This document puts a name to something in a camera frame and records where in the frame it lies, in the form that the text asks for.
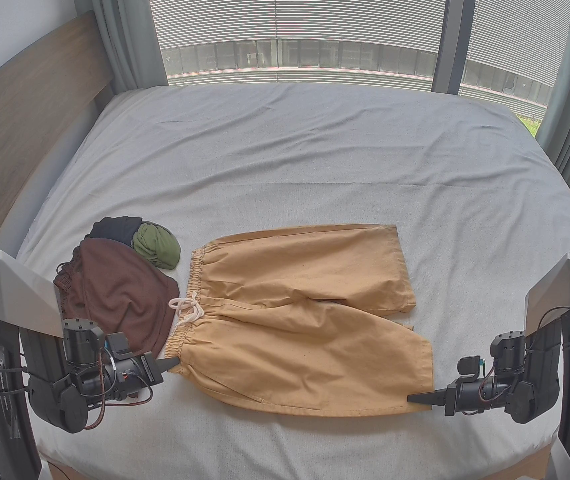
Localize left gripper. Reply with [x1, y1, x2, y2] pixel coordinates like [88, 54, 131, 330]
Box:
[115, 352, 167, 394]

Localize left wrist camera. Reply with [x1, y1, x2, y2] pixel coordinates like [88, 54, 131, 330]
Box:
[106, 333, 133, 361]

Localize brown shorts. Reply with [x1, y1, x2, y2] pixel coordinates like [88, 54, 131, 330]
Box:
[54, 238, 181, 403]

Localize tan shorts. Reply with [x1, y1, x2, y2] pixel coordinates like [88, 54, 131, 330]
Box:
[163, 224, 435, 417]

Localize bed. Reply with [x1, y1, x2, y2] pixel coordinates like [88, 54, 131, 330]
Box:
[0, 10, 570, 480]

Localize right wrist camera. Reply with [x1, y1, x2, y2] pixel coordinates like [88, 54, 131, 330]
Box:
[457, 355, 483, 381]

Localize green garment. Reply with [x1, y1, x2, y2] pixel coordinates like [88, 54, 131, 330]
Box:
[131, 221, 182, 271]

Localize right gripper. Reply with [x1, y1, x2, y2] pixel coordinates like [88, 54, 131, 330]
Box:
[444, 378, 487, 416]

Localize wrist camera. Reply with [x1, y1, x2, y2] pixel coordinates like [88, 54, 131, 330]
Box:
[106, 333, 133, 361]
[457, 355, 483, 381]

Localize black garment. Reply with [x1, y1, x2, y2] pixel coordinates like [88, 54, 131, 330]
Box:
[90, 216, 143, 248]

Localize window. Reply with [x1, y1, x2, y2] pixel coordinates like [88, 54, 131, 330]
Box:
[145, 0, 570, 136]

